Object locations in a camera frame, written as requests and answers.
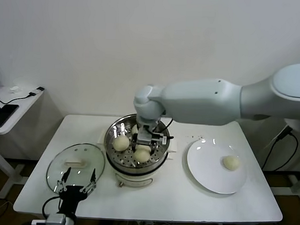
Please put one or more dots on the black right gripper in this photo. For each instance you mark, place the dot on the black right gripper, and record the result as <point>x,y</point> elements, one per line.
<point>144,145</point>

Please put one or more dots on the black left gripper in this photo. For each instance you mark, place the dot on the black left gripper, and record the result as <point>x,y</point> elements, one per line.
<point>73,195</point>

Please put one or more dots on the white steamed baozi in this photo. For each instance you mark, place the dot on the white steamed baozi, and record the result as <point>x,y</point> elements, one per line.
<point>142,155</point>
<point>231,162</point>
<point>120,143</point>
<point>134,128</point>

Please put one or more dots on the round glass pot lid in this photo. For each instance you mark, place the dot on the round glass pot lid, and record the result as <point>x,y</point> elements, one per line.
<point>88,162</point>

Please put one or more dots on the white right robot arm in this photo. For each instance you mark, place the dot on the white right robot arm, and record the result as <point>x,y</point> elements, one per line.
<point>202,102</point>

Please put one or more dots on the stainless steel steamer basket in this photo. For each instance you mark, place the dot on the stainless steel steamer basket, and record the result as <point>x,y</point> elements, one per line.
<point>120,159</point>

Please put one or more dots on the round white plate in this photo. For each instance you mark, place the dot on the round white plate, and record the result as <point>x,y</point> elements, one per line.
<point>207,164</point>

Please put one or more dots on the black tablet device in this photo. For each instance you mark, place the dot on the black tablet device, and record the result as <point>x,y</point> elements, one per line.
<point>4,114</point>

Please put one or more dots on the white side table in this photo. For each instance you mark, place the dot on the white side table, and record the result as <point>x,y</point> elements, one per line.
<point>18,96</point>

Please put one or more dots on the small white object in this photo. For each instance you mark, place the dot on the small white object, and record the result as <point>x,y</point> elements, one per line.
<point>14,89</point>

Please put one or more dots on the white side desk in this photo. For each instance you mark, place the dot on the white side desk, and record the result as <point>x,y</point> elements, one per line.
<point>293,184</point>

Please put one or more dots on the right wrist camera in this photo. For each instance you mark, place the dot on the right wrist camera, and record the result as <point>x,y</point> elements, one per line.
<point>161,139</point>

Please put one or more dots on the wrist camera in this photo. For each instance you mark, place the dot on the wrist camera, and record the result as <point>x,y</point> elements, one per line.
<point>56,221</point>
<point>161,139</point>

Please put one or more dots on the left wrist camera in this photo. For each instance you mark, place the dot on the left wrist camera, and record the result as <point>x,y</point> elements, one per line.
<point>56,221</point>

